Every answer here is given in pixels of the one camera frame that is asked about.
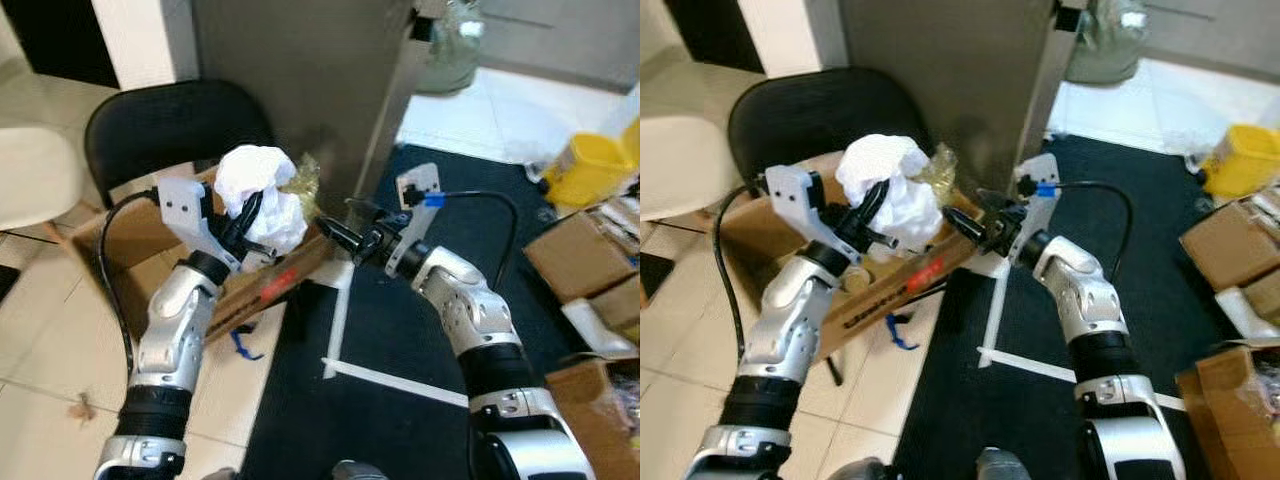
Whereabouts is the white flat item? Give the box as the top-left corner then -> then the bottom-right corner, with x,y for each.
565,300 -> 626,356
1215,285 -> 1271,341

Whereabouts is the black floor mat with tape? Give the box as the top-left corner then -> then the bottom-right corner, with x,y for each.
240,145 -> 601,480
895,135 -> 1236,480

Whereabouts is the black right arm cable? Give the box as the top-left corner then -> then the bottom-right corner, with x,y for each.
1045,180 -> 1134,281
425,190 -> 521,291

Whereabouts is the closed brown cardboard box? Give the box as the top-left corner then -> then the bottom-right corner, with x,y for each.
1180,195 -> 1280,291
523,210 -> 641,301

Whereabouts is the yellowish crumpled plastic wrapper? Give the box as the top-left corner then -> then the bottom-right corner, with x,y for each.
280,152 -> 323,216
915,143 -> 959,201

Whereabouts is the black chair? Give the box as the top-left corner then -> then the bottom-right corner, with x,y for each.
728,67 -> 906,186
85,78 -> 276,211

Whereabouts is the open brown cardboard box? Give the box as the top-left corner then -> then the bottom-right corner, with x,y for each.
1175,345 -> 1280,480
545,355 -> 641,480

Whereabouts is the yellow bin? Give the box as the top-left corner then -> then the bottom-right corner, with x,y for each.
1200,123 -> 1280,199
548,132 -> 636,209

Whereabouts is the pale right wrist camera mount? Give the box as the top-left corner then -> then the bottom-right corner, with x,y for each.
385,163 -> 444,279
1010,153 -> 1061,266

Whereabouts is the pale left wrist camera mount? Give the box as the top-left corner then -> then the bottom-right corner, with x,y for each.
765,165 -> 856,263
157,177 -> 246,271

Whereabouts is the white chair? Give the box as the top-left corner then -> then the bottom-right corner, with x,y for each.
0,125 -> 86,233
640,115 -> 746,223

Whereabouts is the brown cardboard box red print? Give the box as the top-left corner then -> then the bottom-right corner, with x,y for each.
715,150 -> 986,361
70,165 -> 346,346

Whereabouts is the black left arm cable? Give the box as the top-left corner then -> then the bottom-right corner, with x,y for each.
715,180 -> 771,361
98,190 -> 161,376

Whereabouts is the white tape strip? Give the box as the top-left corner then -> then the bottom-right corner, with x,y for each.
323,358 -> 471,409
325,262 -> 353,376
985,255 -> 1011,361
978,347 -> 1186,413

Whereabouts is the pale wrist camera mount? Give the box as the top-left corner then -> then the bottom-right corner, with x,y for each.
385,163 -> 444,279
765,165 -> 856,263
157,177 -> 246,271
1010,153 -> 1061,266

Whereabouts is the clear greenish plastic bag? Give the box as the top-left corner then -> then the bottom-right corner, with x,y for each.
1065,0 -> 1151,86
415,0 -> 491,96

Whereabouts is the white paper trash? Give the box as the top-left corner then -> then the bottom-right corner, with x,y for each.
835,135 -> 943,251
213,145 -> 309,256

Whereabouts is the grey cabinet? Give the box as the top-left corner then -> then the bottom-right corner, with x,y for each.
840,0 -> 1076,196
190,0 -> 431,216

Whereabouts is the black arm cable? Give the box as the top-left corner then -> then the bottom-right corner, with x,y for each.
98,190 -> 161,376
715,180 -> 771,361
425,190 -> 521,291
1045,180 -> 1134,281

